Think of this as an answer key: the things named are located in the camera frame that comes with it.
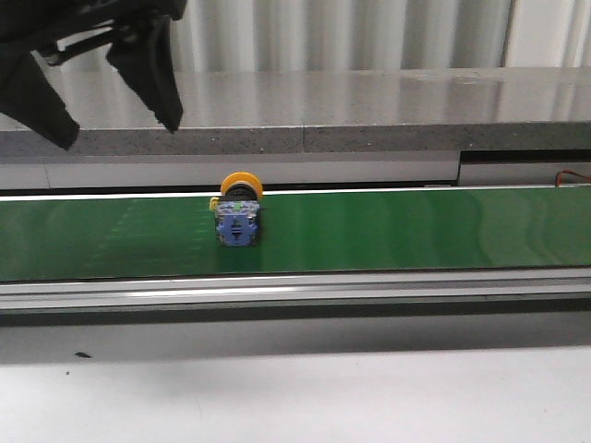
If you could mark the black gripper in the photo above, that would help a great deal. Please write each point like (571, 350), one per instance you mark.
(139, 32)

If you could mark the yellow push button switch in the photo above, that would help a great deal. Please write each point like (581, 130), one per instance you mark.
(237, 210)

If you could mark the white panel under counter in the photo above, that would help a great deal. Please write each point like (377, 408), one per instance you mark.
(210, 170)

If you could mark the white curtain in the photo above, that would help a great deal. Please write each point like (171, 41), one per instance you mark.
(338, 36)

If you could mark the green conveyor belt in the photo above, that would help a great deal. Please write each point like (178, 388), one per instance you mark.
(67, 239)

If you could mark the aluminium conveyor front rail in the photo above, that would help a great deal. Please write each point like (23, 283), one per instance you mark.
(296, 287)

